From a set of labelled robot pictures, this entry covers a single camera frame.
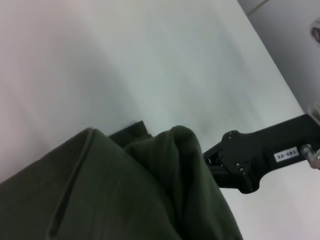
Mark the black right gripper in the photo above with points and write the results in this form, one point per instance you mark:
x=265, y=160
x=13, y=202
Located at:
x=270, y=155

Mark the dark green printed t-shirt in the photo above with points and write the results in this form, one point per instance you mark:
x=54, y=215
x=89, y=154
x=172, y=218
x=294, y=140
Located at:
x=112, y=187

